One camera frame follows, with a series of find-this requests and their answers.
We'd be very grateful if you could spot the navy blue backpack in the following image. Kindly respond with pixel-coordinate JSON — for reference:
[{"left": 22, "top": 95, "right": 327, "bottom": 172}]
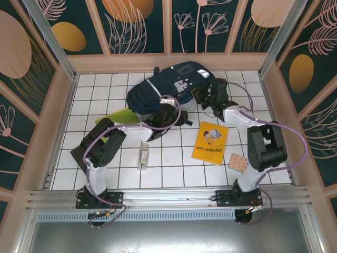
[{"left": 126, "top": 61, "right": 217, "bottom": 128}]

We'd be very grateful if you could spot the green folder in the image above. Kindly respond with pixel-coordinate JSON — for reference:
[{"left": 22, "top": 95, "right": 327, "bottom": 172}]
[{"left": 94, "top": 107, "right": 140, "bottom": 143}]

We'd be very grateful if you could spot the yellow book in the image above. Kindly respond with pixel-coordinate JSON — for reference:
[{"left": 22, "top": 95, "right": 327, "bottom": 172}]
[{"left": 191, "top": 121, "right": 229, "bottom": 166}]

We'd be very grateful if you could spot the small circuit board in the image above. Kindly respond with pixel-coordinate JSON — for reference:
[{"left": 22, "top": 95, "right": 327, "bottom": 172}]
[{"left": 88, "top": 210, "right": 113, "bottom": 217}]

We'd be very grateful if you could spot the grey metal sheet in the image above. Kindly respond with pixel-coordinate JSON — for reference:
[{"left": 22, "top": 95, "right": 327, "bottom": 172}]
[{"left": 26, "top": 207, "right": 316, "bottom": 253}]

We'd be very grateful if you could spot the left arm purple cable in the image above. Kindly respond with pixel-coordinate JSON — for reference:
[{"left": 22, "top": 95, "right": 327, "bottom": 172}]
[{"left": 83, "top": 94, "right": 182, "bottom": 229}]

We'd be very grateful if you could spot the aluminium mounting rail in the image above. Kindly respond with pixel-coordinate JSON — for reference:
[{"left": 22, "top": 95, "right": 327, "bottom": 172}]
[{"left": 26, "top": 186, "right": 313, "bottom": 211}]

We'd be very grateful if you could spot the aluminium corner post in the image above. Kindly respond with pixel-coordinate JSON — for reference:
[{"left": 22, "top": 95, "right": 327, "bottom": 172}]
[
  {"left": 259, "top": 0, "right": 309, "bottom": 77},
  {"left": 22, "top": 0, "right": 80, "bottom": 81}
]

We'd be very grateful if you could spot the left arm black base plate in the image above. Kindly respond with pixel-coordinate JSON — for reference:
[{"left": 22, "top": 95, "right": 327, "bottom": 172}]
[{"left": 75, "top": 191, "right": 124, "bottom": 209}]

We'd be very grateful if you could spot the grey slotted cable duct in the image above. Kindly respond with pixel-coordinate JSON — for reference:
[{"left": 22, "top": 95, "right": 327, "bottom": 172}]
[{"left": 36, "top": 212, "right": 237, "bottom": 222}]

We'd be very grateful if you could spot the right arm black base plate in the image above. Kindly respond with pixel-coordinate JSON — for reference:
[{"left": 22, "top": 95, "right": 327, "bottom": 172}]
[{"left": 214, "top": 189, "right": 264, "bottom": 209}]

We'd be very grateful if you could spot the aluminium table side rail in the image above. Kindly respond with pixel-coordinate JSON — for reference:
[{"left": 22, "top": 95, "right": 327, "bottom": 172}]
[
  {"left": 259, "top": 74, "right": 300, "bottom": 187},
  {"left": 42, "top": 74, "right": 80, "bottom": 191}
]

